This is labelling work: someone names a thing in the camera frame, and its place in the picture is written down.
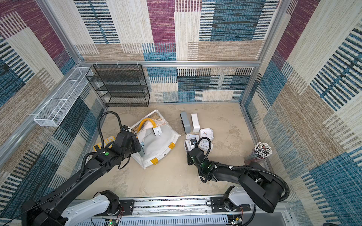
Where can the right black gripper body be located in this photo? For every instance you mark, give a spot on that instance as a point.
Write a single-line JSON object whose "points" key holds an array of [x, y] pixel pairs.
{"points": [[191, 155]]}

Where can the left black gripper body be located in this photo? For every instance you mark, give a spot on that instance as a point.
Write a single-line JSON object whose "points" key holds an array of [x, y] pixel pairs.
{"points": [[135, 147]]}

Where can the light blue twin-bell clock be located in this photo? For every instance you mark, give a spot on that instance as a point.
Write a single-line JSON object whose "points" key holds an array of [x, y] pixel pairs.
{"points": [[142, 152]]}

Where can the white digital clock back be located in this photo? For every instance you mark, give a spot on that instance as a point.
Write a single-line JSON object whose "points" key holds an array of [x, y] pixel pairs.
{"points": [[205, 145]]}

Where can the small white gadget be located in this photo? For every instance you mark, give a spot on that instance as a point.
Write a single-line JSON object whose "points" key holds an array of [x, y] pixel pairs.
{"points": [[189, 136]]}

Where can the white canvas tote bag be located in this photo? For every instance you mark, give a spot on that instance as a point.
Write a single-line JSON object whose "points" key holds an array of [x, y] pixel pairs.
{"points": [[156, 147]]}

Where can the white square alarm clock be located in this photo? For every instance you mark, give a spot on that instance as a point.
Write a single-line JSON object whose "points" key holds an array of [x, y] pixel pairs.
{"points": [[206, 132]]}

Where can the white cube digital clock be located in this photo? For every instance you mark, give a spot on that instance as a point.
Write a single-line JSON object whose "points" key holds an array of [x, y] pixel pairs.
{"points": [[195, 123]]}

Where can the grey white device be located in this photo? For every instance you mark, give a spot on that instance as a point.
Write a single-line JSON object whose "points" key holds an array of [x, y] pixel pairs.
{"points": [[185, 122]]}

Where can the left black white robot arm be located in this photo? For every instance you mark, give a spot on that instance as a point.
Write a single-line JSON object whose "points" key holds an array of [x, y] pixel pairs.
{"points": [[54, 209]]}

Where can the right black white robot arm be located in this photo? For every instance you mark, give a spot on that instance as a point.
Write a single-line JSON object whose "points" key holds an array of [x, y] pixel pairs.
{"points": [[264, 188]]}

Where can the white box in bag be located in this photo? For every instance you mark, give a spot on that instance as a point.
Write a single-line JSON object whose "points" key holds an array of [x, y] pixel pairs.
{"points": [[188, 146]]}

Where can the small white cube clock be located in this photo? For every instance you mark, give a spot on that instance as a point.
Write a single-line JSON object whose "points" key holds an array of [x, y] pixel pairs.
{"points": [[157, 131]]}

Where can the black mesh shelf rack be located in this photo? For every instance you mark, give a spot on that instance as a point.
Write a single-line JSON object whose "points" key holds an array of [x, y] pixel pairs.
{"points": [[120, 85]]}

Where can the cup of pencils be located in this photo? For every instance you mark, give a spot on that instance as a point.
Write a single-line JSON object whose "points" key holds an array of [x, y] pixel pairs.
{"points": [[260, 152]]}

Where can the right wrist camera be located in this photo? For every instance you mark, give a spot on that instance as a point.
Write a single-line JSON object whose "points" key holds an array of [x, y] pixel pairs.
{"points": [[193, 141]]}

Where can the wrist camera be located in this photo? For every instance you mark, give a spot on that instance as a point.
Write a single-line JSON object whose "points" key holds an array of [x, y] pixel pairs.
{"points": [[193, 141], [125, 128]]}

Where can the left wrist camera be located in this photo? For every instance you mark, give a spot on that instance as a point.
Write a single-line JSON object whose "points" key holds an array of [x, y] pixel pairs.
{"points": [[125, 128]]}

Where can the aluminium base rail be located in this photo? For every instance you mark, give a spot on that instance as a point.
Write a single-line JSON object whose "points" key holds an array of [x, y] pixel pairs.
{"points": [[205, 210]]}

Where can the white wire mesh basket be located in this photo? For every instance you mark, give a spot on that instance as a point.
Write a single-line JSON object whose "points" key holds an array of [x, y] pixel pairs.
{"points": [[59, 105]]}

